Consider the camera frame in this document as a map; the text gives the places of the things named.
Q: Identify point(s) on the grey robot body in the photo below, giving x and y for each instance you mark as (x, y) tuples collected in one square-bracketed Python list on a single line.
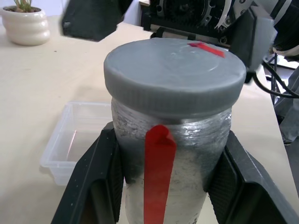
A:
[(290, 109)]

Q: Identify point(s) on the short red tape strip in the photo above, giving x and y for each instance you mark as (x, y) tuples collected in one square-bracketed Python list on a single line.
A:
[(208, 49)]

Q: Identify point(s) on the green plant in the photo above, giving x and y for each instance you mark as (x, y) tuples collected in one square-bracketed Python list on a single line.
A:
[(23, 5)]

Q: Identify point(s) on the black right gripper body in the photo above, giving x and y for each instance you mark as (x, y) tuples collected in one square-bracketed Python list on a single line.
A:
[(187, 14)]

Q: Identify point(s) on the clear plastic box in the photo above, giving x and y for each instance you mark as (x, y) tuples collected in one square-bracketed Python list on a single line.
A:
[(58, 161)]

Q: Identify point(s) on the long red tape strip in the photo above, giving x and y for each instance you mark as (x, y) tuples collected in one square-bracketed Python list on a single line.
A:
[(157, 177)]

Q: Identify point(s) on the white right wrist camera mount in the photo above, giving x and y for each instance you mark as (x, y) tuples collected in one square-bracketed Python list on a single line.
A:
[(241, 7)]

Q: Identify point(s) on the white ribbed plant pot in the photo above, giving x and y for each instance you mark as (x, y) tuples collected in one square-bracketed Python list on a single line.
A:
[(25, 28)]

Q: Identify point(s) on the grey screw lid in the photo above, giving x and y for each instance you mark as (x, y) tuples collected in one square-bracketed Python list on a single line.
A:
[(163, 77)]

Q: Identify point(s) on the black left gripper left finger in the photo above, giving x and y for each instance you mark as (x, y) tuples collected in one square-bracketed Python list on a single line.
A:
[(93, 177)]

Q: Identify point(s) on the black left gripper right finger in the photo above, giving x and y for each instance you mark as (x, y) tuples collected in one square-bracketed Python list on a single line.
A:
[(245, 186)]

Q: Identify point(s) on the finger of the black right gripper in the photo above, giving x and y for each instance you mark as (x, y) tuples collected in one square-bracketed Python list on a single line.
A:
[(93, 18), (254, 39)]

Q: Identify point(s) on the clear plastic jar with powder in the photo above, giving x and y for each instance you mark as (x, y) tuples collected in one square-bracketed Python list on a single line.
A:
[(196, 161)]

